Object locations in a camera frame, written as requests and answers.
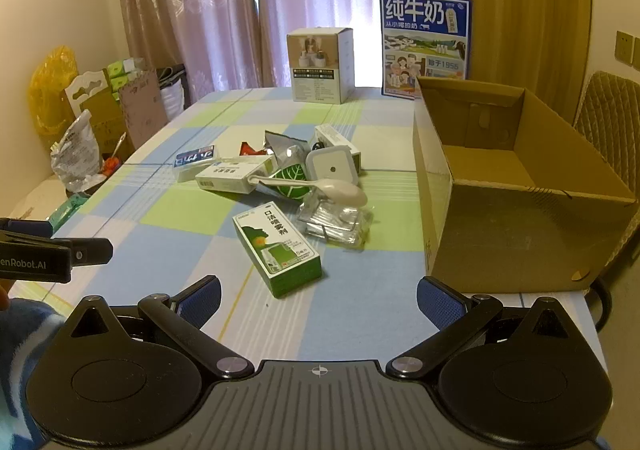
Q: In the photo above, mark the long white box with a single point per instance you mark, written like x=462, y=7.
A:
x=335, y=135

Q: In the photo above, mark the golden brown curtain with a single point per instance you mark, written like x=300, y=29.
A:
x=520, y=4

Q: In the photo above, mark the blue plush clothing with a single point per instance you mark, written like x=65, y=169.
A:
x=20, y=355

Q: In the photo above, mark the white medicine box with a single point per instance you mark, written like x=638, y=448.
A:
x=225, y=177

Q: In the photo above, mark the clear bag of foil packets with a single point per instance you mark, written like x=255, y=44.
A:
x=340, y=225

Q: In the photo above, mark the black and white bag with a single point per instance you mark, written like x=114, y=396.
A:
x=174, y=97

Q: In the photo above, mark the quilted beige chair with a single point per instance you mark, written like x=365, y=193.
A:
x=610, y=104

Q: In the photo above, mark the red snack packet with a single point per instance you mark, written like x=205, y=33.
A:
x=247, y=148

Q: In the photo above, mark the white plastic spoon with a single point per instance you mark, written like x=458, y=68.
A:
x=335, y=192

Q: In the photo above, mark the low white furniture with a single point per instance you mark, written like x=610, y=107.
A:
x=35, y=200

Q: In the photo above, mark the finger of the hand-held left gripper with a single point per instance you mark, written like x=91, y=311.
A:
x=92, y=251
x=25, y=227

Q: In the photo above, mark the green packet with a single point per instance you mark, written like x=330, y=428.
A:
x=67, y=211

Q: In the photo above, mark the brown lace curtain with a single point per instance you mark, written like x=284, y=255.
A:
x=185, y=9

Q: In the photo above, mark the person's left hand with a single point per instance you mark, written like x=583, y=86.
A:
x=3, y=296

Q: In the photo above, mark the yellow plastic bag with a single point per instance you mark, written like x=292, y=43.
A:
x=50, y=89

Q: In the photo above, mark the checked cloth desktop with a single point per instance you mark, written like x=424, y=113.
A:
x=165, y=250

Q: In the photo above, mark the cardboard box with white flap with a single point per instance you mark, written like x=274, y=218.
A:
x=102, y=114

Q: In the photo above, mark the white square night light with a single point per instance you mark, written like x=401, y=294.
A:
x=332, y=164

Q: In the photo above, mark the green leaf snack bag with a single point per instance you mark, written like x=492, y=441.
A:
x=290, y=177

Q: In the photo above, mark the crinkled white plastic bag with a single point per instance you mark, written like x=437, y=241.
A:
x=77, y=154

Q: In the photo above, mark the blue milk carton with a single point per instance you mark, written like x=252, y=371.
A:
x=425, y=49

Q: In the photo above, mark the blue and white small box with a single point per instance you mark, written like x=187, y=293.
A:
x=195, y=160

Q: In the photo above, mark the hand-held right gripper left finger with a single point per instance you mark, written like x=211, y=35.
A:
x=202, y=297

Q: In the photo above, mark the brown cardboard box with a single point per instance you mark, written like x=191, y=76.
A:
x=515, y=240

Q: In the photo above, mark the orange small item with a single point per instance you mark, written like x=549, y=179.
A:
x=111, y=165

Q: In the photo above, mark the green medicine box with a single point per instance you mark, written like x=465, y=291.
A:
x=277, y=250

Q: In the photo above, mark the wall switch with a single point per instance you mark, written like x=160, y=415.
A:
x=625, y=47

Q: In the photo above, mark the green tissue packs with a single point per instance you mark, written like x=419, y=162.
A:
x=122, y=74

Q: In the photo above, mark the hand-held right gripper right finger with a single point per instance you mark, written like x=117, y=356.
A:
x=437, y=300

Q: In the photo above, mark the white product box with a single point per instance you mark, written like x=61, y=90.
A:
x=320, y=64

